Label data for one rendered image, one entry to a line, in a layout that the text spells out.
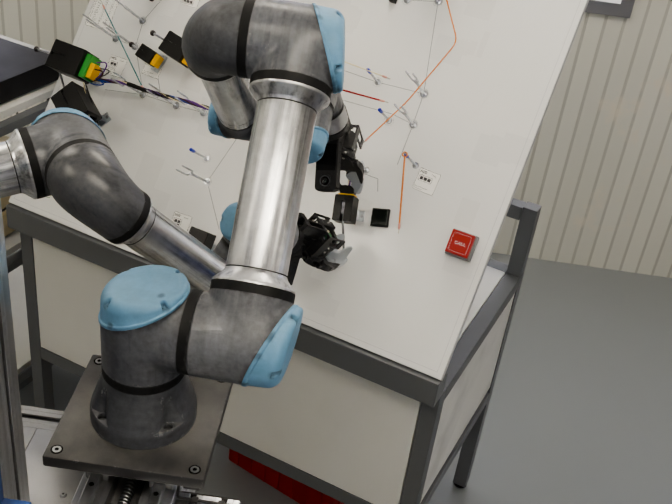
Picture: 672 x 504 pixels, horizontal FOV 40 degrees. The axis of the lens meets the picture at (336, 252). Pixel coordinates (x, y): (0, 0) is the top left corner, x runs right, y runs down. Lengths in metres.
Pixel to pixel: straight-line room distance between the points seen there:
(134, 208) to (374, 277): 0.72
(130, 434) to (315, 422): 0.98
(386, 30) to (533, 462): 1.57
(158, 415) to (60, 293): 1.27
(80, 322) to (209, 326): 1.36
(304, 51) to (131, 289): 0.39
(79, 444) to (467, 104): 1.13
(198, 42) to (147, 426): 0.54
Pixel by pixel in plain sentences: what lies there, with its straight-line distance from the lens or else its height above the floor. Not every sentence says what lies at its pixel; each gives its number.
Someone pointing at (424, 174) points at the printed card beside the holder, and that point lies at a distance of 2.03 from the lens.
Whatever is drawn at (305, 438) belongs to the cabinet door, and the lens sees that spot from 2.30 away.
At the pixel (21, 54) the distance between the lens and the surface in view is 2.67.
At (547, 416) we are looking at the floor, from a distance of 3.33.
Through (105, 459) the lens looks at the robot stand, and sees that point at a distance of 1.34.
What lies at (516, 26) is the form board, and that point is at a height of 1.48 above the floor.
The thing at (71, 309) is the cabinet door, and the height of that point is 0.59.
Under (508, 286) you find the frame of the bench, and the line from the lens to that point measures 2.44.
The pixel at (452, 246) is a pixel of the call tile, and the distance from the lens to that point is 1.96.
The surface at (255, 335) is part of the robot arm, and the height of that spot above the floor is 1.37.
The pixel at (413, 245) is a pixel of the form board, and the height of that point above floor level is 1.07.
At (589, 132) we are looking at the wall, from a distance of 3.88.
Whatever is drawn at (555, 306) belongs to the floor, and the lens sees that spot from 3.87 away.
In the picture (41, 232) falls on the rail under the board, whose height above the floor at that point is 0.83.
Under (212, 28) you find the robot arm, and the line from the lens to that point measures 1.33.
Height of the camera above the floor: 2.12
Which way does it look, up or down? 33 degrees down
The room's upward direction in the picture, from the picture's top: 8 degrees clockwise
